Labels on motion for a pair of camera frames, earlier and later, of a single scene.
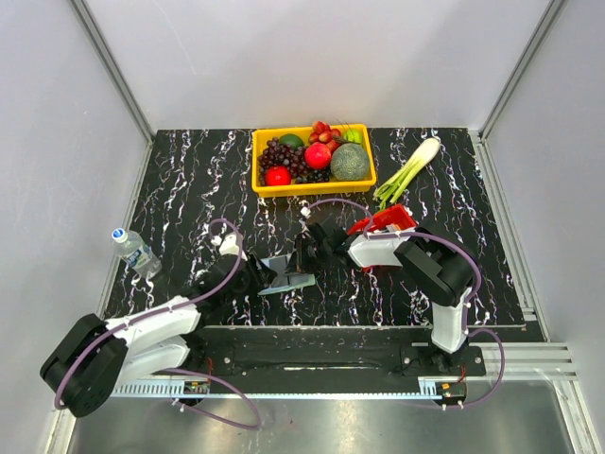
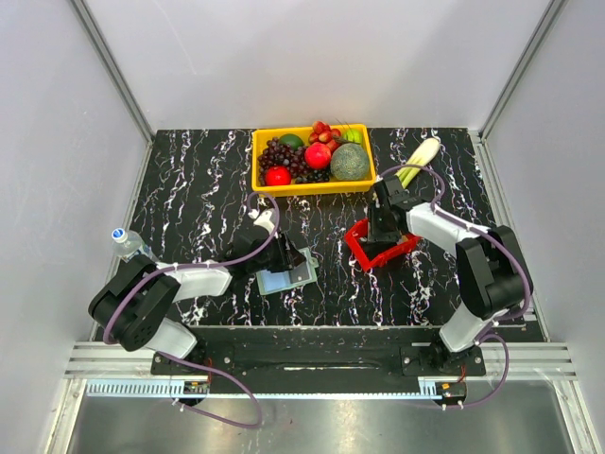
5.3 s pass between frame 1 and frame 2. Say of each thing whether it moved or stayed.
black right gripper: moved
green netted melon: stayed
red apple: stayed
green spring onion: stayed
